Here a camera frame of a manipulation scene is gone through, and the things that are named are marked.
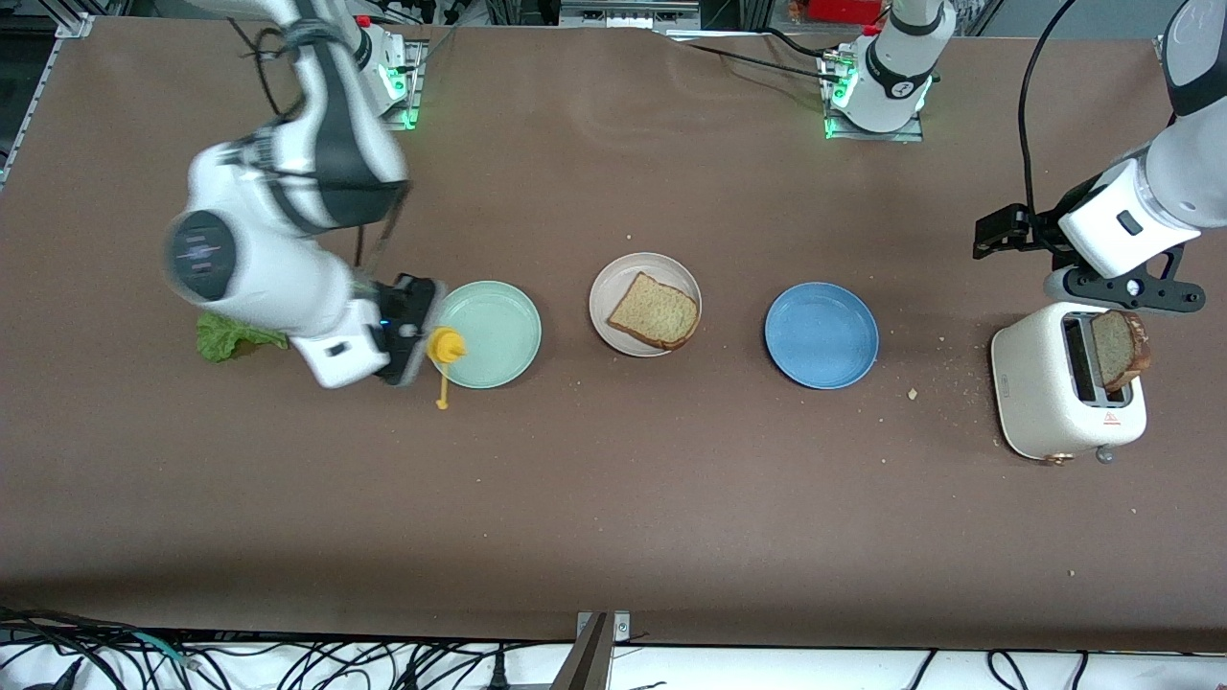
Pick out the red box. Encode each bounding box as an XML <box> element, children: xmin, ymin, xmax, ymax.
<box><xmin>794</xmin><ymin>0</ymin><xmax>888</xmax><ymax>25</ymax></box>

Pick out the black cable on table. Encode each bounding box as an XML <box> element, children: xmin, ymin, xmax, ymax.
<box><xmin>661</xmin><ymin>29</ymin><xmax>849</xmax><ymax>85</ymax></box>

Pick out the aluminium frame beam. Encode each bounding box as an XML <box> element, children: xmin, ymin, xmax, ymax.
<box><xmin>561</xmin><ymin>0</ymin><xmax>701</xmax><ymax>30</ymax></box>

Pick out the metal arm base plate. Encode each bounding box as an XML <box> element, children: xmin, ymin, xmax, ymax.
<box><xmin>379</xmin><ymin>38</ymin><xmax>423</xmax><ymax>130</ymax></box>
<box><xmin>822</xmin><ymin>48</ymin><xmax>926</xmax><ymax>143</ymax></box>

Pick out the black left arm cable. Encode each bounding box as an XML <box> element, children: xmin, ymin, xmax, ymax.
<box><xmin>1018</xmin><ymin>0</ymin><xmax>1079</xmax><ymax>226</ymax></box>

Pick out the mint green plate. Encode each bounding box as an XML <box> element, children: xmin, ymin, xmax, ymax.
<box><xmin>427</xmin><ymin>281</ymin><xmax>543</xmax><ymax>390</ymax></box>

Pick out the green lettuce leaf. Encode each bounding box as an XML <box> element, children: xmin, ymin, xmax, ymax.
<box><xmin>197</xmin><ymin>311</ymin><xmax>290</xmax><ymax>363</ymax></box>

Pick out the grey metal bar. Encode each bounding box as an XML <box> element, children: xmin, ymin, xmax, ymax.
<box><xmin>551</xmin><ymin>613</ymin><xmax>614</xmax><ymax>690</ymax></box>

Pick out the aluminium frame rail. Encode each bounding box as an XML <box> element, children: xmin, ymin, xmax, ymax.
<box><xmin>0</xmin><ymin>14</ymin><xmax>95</xmax><ymax>188</ymax></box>

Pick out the blue plate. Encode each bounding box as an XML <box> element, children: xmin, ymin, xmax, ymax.
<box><xmin>764</xmin><ymin>282</ymin><xmax>880</xmax><ymax>390</ymax></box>

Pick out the brown bread slice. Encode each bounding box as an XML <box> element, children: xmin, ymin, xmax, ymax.
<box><xmin>607</xmin><ymin>271</ymin><xmax>702</xmax><ymax>351</ymax></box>
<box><xmin>1091</xmin><ymin>309</ymin><xmax>1152</xmax><ymax>392</ymax></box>

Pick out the teal-tipped cable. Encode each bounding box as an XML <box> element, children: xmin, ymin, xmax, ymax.
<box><xmin>129</xmin><ymin>630</ymin><xmax>202</xmax><ymax>670</ymax></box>

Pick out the white toaster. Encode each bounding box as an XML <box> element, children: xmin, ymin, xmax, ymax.
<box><xmin>990</xmin><ymin>301</ymin><xmax>1148</xmax><ymax>466</ymax></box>

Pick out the beige plate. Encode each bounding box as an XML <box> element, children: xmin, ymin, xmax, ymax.
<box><xmin>589</xmin><ymin>252</ymin><xmax>704</xmax><ymax>358</ymax></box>

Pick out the metal table bracket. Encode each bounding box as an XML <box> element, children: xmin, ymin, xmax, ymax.
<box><xmin>575</xmin><ymin>610</ymin><xmax>632</xmax><ymax>645</ymax></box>

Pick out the yellow squeeze sauce bottle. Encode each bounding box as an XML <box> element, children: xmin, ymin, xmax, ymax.
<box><xmin>426</xmin><ymin>326</ymin><xmax>469</xmax><ymax>411</ymax></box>

